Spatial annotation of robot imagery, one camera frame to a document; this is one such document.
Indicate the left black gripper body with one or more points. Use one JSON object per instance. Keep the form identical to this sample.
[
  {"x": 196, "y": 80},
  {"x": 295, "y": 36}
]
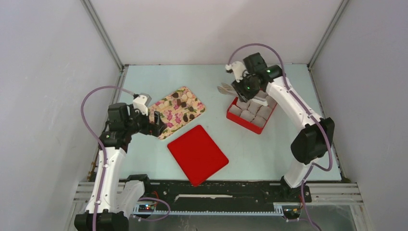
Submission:
[{"x": 140, "y": 123}]

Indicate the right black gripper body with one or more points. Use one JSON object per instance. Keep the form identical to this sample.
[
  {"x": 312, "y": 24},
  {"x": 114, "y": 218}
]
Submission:
[{"x": 246, "y": 87}]

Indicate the white handled metal tongs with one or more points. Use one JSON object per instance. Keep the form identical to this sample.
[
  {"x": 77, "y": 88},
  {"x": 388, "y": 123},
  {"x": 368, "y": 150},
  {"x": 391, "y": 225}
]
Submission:
[{"x": 229, "y": 90}]

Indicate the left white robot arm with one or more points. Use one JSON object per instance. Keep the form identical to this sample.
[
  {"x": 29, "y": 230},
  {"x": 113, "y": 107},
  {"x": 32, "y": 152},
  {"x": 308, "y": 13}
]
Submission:
[{"x": 108, "y": 210}]

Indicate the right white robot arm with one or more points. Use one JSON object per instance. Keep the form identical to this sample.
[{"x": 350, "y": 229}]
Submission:
[{"x": 315, "y": 133}]

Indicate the red chocolate box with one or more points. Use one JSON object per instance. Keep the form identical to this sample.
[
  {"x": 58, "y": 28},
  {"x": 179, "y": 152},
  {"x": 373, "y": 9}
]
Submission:
[{"x": 251, "y": 115}]

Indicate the floral pattern tray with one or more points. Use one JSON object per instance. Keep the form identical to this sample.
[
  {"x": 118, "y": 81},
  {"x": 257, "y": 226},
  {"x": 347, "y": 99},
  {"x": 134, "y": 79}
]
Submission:
[{"x": 174, "y": 106}]

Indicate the red box lid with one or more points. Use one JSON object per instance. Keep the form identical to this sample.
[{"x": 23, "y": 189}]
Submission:
[{"x": 198, "y": 155}]

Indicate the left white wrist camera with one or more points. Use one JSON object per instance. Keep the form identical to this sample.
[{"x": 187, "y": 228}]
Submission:
[{"x": 141, "y": 102}]

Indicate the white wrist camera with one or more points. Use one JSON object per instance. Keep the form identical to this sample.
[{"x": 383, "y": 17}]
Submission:
[
  {"x": 237, "y": 68},
  {"x": 141, "y": 102}
]

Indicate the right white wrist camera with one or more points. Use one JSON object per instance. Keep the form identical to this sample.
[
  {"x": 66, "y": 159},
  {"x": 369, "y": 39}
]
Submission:
[{"x": 237, "y": 68}]

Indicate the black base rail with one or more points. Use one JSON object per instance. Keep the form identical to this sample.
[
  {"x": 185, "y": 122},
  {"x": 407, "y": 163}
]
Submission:
[{"x": 224, "y": 197}]

